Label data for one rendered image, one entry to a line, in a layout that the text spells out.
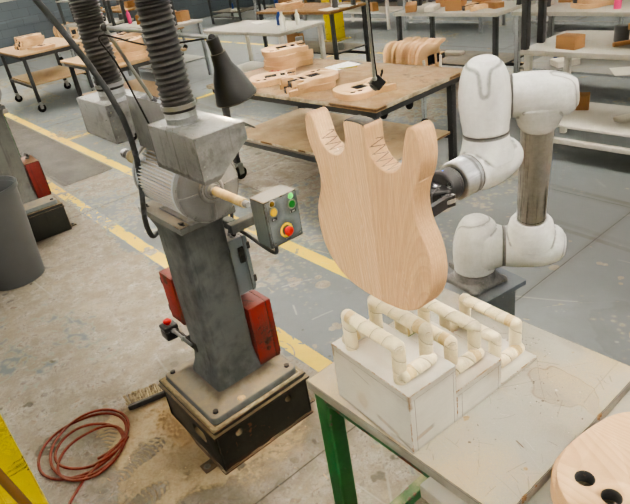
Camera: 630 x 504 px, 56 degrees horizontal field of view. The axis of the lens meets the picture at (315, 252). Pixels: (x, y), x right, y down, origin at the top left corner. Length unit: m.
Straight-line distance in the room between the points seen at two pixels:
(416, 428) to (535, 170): 1.02
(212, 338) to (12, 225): 2.45
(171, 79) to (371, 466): 1.72
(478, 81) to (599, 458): 0.81
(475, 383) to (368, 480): 1.20
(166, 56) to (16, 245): 3.07
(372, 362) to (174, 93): 0.97
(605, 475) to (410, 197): 0.67
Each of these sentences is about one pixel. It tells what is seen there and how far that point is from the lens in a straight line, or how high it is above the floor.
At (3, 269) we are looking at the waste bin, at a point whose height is 0.18.
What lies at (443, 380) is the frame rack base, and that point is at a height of 1.08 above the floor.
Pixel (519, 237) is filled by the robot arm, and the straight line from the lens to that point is 2.22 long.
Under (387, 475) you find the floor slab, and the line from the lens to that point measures 2.60.
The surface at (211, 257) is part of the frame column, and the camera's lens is 2.37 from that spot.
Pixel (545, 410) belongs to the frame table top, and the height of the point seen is 0.93.
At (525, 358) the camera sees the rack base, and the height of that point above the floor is 0.94.
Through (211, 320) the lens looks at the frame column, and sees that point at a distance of 2.48.
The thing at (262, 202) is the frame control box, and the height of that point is 1.12.
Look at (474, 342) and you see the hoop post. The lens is 1.48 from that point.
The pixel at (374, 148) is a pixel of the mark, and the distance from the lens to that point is 1.12.
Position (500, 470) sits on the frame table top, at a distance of 1.41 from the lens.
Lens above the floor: 2.00
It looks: 29 degrees down
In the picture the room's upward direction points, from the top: 9 degrees counter-clockwise
